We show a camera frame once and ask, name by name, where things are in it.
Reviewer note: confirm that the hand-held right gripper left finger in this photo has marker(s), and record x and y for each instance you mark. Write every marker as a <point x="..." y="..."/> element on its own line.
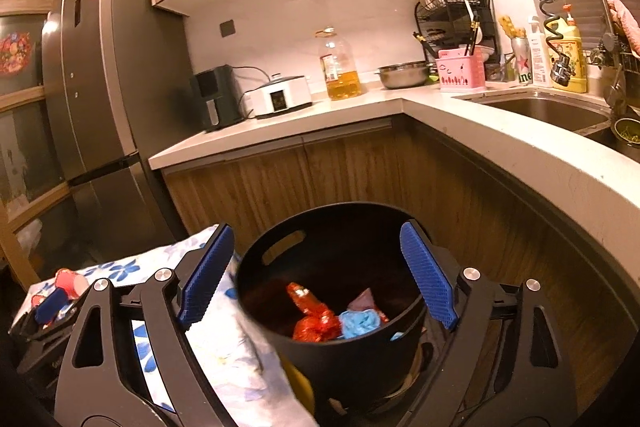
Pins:
<point x="207" y="277"/>

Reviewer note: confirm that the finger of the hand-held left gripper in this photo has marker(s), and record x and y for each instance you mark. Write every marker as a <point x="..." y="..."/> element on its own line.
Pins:
<point x="50" y="307"/>

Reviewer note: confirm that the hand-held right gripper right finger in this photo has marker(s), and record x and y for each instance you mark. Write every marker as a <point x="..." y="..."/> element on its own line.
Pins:
<point x="430" y="277"/>

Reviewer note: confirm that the red paper cup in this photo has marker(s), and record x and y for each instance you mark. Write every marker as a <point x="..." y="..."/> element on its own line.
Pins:
<point x="72" y="283"/>

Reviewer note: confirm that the light blue plastic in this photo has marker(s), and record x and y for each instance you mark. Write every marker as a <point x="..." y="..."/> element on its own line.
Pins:
<point x="357" y="323"/>

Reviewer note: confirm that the red crinkled wrapper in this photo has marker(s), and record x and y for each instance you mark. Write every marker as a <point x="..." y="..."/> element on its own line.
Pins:
<point x="315" y="319"/>

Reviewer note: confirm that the black round bin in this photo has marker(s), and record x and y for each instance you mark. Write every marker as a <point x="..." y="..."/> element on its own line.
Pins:
<point x="350" y="377"/>

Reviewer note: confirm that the blue floral tablecloth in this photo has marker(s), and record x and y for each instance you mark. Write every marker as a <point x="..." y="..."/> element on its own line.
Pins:
<point x="235" y="367"/>

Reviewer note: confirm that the wooden base cabinet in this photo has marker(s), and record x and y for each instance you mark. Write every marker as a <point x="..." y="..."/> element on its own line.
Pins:
<point x="350" y="167"/>

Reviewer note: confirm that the yellow object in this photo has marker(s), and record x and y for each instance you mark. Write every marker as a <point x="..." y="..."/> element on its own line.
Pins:
<point x="300" y="382"/>

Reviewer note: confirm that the wooden framed glass door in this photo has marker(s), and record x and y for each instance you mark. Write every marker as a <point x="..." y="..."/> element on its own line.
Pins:
<point x="25" y="132"/>

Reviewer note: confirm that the black air fryer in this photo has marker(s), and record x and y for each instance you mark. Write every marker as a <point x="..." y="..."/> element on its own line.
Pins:
<point x="217" y="99"/>

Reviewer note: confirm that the white electric cooker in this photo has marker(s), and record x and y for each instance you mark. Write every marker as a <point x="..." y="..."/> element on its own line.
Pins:
<point x="277" y="97"/>

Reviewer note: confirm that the grey refrigerator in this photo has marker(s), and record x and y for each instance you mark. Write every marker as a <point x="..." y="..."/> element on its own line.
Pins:
<point x="115" y="107"/>

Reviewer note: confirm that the steel sink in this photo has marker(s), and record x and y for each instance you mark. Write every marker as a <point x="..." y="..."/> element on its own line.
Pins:
<point x="540" y="112"/>

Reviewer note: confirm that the steel bowl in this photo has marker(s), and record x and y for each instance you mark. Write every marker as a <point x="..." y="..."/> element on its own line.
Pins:
<point x="405" y="76"/>

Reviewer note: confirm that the pink utensil holder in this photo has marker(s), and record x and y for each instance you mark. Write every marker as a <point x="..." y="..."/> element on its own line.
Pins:
<point x="460" y="72"/>

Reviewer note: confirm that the cooking oil bottle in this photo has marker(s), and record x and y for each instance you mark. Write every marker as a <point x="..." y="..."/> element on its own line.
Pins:
<point x="340" y="72"/>

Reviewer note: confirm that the drink can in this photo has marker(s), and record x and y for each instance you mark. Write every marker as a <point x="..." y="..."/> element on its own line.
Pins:
<point x="521" y="62"/>

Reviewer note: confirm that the pot with green contents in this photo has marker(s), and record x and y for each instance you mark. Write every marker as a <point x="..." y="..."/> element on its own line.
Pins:
<point x="627" y="137"/>

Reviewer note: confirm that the white plastic bottle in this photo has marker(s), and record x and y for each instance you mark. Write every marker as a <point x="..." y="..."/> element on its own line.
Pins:
<point x="540" y="57"/>

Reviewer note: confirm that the black dish rack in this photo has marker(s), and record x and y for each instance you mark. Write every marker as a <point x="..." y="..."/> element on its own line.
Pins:
<point x="450" y="22"/>

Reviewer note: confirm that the red floral sticker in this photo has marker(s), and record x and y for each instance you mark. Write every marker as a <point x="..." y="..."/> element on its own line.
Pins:
<point x="15" y="53"/>

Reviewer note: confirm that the yellow detergent bottle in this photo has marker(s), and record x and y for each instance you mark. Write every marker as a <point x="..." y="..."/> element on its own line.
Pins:
<point x="572" y="52"/>

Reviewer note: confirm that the pink hanging cloth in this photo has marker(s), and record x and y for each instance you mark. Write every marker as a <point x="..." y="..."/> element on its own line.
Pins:
<point x="625" y="24"/>

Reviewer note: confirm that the dark wall socket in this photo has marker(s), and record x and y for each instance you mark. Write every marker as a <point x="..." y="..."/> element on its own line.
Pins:
<point x="227" y="28"/>

